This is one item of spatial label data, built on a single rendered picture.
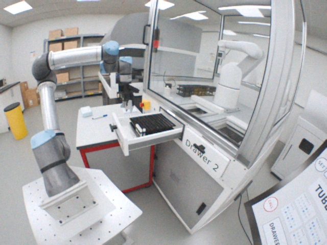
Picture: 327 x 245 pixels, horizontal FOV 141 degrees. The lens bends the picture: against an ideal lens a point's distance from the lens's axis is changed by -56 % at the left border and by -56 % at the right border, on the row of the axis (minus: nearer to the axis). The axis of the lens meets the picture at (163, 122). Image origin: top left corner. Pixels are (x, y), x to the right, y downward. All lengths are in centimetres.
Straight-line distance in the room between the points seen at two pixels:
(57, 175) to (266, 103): 71
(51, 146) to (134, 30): 130
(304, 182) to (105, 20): 512
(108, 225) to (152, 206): 91
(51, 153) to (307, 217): 73
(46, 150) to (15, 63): 511
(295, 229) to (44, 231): 75
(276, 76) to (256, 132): 20
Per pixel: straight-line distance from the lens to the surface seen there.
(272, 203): 39
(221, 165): 60
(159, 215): 137
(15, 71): 554
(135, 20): 153
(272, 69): 48
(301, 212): 38
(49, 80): 79
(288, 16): 52
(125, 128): 84
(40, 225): 66
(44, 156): 52
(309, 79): 370
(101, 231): 54
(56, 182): 49
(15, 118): 299
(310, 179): 41
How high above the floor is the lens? 126
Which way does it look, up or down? 28 degrees down
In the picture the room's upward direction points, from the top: 7 degrees clockwise
